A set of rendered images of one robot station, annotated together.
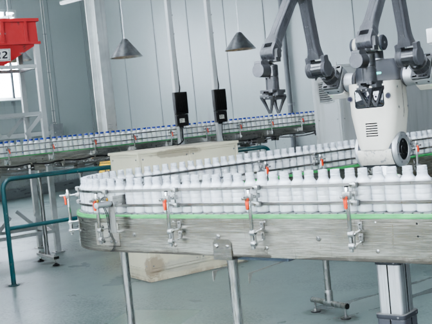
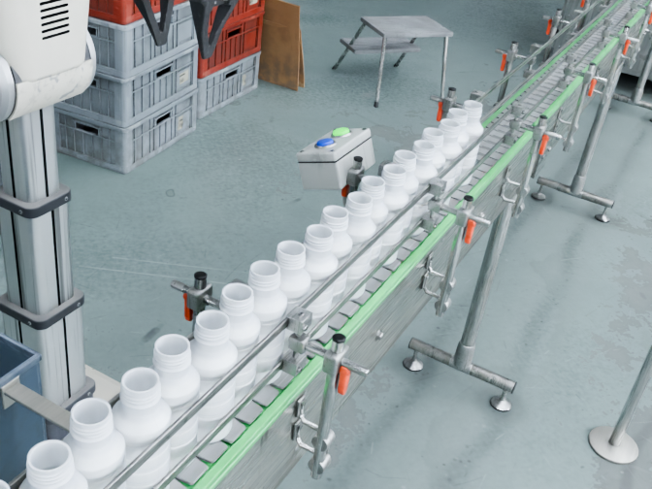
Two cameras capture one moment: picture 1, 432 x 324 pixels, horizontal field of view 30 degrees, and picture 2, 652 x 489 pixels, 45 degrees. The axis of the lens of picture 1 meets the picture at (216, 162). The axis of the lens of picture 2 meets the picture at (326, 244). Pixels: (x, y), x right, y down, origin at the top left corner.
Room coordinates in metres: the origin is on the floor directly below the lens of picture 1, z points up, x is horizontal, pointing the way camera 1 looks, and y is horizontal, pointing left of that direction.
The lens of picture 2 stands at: (3.44, 0.59, 1.71)
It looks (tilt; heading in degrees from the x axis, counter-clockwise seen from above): 32 degrees down; 256
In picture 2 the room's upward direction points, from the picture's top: 8 degrees clockwise
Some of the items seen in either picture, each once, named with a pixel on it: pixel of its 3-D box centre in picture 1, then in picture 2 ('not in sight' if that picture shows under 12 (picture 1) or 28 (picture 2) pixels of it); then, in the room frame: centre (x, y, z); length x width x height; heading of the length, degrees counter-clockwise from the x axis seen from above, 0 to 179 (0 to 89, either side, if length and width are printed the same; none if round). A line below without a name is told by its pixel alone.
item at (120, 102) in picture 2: not in sight; (126, 73); (3.58, -2.92, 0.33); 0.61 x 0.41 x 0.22; 57
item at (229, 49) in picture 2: not in sight; (202, 34); (3.22, -3.53, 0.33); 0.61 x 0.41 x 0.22; 54
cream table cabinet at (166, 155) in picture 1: (179, 207); not in sight; (7.71, 0.40, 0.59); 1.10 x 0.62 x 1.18; 123
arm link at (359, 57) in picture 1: (362, 52); not in sight; (3.11, -0.60, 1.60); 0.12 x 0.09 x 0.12; 141
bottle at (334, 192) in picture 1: (336, 190); (386, 214); (3.08, -0.45, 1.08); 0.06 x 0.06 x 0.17
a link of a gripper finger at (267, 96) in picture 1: (270, 102); (197, 13); (3.40, -0.26, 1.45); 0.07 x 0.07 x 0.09; 51
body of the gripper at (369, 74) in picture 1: (369, 76); not in sight; (3.14, -0.63, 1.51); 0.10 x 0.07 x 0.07; 140
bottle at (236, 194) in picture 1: (238, 192); (209, 376); (3.38, -0.08, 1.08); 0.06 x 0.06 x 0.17
